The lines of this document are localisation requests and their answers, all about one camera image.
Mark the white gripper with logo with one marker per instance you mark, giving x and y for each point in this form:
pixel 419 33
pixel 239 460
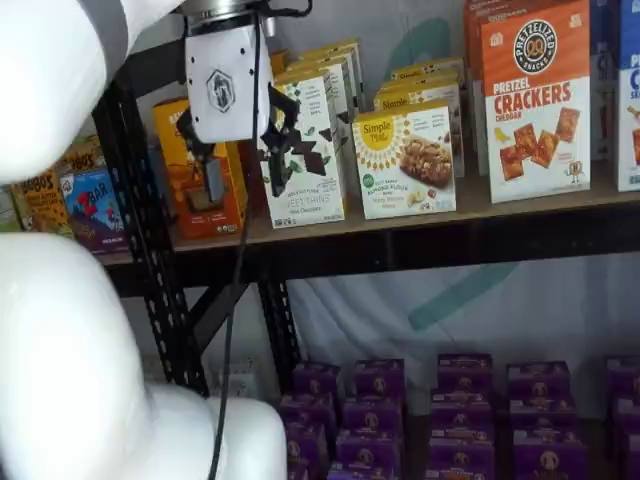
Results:
pixel 225 75

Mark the white yellow almond bar box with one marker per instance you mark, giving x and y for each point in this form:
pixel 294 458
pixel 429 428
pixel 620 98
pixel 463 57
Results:
pixel 425 95
pixel 430 65
pixel 400 165
pixel 425 79

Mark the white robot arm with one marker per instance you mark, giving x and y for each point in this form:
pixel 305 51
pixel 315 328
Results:
pixel 50 350

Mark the blue Z Bar box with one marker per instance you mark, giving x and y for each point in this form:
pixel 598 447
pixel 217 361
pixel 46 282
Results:
pixel 95 210

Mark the yellow Bobo's snack box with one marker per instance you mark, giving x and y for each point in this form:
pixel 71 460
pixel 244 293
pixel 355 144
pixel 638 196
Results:
pixel 82 157
pixel 40 200

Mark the black metal shelf rack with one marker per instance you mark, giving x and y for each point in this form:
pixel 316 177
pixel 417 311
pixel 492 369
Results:
pixel 400 250

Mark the white carton box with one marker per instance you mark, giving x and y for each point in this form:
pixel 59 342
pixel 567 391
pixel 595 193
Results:
pixel 242 380

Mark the purple snack box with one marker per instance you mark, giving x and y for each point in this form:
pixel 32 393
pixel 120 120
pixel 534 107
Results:
pixel 632 457
pixel 465 372
pixel 372 415
pixel 550 457
pixel 462 410
pixel 362 472
pixel 627 415
pixel 299 472
pixel 367 450
pixel 317 380
pixel 305 445
pixel 625 377
pixel 380 380
pixel 537 380
pixel 542 412
pixel 307 410
pixel 462 457

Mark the brown wooden shelf board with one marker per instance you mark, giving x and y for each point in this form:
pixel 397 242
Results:
pixel 475 200

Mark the orange Pretzel Crackers box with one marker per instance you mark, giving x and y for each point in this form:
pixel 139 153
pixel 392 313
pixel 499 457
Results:
pixel 537 125

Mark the blue white cracker box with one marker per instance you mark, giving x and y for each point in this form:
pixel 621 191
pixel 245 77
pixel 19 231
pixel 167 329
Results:
pixel 602 75
pixel 630 100

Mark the white banner with teal logo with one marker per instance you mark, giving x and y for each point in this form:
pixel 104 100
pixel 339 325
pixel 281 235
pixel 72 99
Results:
pixel 550 310

